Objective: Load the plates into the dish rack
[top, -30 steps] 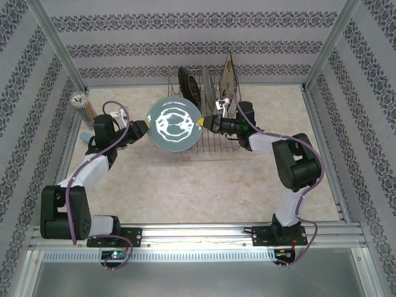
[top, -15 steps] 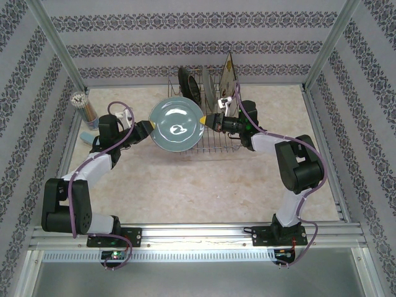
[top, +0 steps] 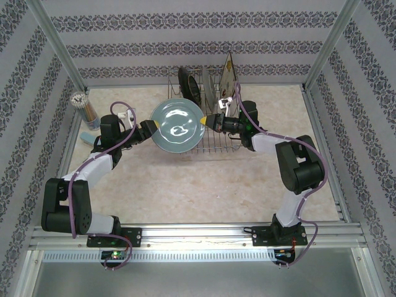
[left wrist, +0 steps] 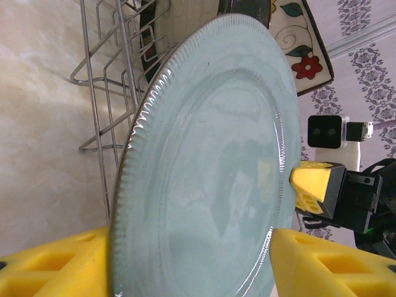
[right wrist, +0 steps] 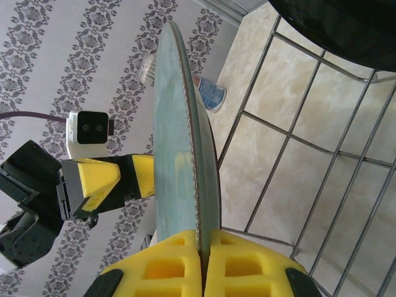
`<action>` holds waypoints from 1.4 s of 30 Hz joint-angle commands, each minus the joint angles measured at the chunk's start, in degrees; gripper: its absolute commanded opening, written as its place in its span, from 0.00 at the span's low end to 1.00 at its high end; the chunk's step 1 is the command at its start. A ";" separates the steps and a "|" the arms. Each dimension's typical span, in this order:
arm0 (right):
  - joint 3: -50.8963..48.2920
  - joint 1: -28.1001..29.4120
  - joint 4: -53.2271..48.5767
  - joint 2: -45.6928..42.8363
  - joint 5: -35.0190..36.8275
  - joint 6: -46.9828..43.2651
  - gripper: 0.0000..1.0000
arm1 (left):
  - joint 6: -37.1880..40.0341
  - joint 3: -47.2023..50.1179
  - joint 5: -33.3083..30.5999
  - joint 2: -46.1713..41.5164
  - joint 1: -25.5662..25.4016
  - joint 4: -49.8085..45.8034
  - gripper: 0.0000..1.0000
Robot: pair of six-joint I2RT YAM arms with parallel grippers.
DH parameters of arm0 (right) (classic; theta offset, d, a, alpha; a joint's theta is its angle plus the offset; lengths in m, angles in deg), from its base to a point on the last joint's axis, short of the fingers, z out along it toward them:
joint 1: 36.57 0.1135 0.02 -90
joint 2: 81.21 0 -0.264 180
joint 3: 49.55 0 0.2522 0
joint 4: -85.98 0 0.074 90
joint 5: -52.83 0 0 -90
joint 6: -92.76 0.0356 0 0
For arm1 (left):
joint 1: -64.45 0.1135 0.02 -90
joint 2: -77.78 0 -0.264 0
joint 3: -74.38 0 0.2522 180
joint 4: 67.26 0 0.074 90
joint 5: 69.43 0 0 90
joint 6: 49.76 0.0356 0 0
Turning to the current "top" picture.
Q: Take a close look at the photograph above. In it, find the teal round plate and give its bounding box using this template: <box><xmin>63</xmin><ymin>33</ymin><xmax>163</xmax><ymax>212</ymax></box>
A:
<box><xmin>150</xmin><ymin>98</ymin><xmax>205</xmax><ymax>154</ymax></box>

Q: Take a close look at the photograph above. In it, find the grey deer round plate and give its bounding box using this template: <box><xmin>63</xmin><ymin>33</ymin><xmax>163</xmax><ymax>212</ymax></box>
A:
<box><xmin>205</xmin><ymin>72</ymin><xmax>217</xmax><ymax>108</ymax></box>

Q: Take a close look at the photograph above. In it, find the black rimmed round plate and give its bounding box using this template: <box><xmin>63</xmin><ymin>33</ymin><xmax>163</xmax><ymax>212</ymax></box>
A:
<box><xmin>178</xmin><ymin>66</ymin><xmax>202</xmax><ymax>106</ymax></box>

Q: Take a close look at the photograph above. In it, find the square floral plate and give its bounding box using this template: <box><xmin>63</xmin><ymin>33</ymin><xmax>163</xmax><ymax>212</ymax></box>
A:
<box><xmin>218</xmin><ymin>51</ymin><xmax>238</xmax><ymax>98</ymax></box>

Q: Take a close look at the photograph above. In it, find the clear tube of pencils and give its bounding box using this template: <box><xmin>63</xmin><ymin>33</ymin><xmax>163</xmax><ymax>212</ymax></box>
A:
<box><xmin>70</xmin><ymin>92</ymin><xmax>103</xmax><ymax>131</ymax></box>

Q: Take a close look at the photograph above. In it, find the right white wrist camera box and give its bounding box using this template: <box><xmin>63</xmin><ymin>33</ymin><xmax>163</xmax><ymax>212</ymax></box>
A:
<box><xmin>218</xmin><ymin>96</ymin><xmax>236</xmax><ymax>117</ymax></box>

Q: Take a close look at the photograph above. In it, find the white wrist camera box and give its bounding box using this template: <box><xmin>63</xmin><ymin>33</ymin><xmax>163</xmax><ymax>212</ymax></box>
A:
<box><xmin>218</xmin><ymin>96</ymin><xmax>236</xmax><ymax>117</ymax></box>
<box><xmin>117</xmin><ymin>108</ymin><xmax>137</xmax><ymax>127</ymax></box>

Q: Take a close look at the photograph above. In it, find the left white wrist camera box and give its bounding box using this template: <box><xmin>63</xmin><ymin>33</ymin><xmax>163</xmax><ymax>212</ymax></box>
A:
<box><xmin>117</xmin><ymin>108</ymin><xmax>137</xmax><ymax>127</ymax></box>

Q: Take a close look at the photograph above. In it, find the metal wire dish rack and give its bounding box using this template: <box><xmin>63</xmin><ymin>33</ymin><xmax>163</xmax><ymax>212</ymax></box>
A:
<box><xmin>165</xmin><ymin>65</ymin><xmax>244</xmax><ymax>154</ymax></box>

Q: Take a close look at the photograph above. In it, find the aluminium side rail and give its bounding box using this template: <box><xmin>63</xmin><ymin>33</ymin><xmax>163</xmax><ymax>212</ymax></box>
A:
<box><xmin>301</xmin><ymin>85</ymin><xmax>352</xmax><ymax>223</ymax></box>
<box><xmin>45</xmin><ymin>88</ymin><xmax>90</xmax><ymax>226</ymax></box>

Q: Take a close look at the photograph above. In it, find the aluminium frame post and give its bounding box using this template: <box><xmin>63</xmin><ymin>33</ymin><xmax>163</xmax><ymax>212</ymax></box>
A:
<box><xmin>26</xmin><ymin>0</ymin><xmax>90</xmax><ymax>92</ymax></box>
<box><xmin>303</xmin><ymin>0</ymin><xmax>363</xmax><ymax>92</ymax></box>

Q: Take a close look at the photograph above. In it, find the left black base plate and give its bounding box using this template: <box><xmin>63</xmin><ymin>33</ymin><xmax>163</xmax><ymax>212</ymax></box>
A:
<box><xmin>86</xmin><ymin>227</ymin><xmax>143</xmax><ymax>248</ymax></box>

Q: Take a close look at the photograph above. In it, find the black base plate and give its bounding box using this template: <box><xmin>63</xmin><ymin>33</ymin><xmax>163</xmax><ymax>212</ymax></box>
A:
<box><xmin>86</xmin><ymin>227</ymin><xmax>143</xmax><ymax>248</ymax></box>
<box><xmin>252</xmin><ymin>225</ymin><xmax>309</xmax><ymax>248</ymax></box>

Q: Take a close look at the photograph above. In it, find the long aluminium mounting rail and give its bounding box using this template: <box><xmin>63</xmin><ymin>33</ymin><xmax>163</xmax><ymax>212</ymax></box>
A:
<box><xmin>29</xmin><ymin>224</ymin><xmax>368</xmax><ymax>250</ymax></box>

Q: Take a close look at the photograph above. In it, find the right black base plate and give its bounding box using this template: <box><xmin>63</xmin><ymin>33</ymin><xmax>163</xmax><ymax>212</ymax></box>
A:
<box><xmin>252</xmin><ymin>225</ymin><xmax>309</xmax><ymax>248</ymax></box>

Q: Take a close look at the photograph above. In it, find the slotted white cable duct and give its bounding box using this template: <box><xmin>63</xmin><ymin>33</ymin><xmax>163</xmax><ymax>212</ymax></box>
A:
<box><xmin>41</xmin><ymin>249</ymin><xmax>276</xmax><ymax>262</ymax></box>

